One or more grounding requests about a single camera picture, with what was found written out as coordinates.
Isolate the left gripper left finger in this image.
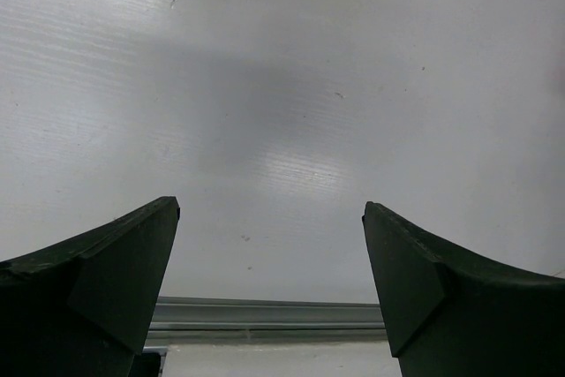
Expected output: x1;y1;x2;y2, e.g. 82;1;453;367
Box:
1;196;180;376

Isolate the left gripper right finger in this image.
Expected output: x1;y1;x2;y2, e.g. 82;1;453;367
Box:
362;202;564;376

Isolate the aluminium front rail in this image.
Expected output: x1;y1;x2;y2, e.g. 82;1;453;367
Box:
145;297;387;351

